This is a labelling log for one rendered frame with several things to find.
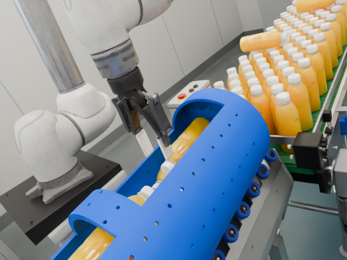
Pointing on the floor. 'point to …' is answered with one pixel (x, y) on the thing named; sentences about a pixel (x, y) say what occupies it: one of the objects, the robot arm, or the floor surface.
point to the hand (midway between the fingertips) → (155, 146)
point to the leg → (278, 249)
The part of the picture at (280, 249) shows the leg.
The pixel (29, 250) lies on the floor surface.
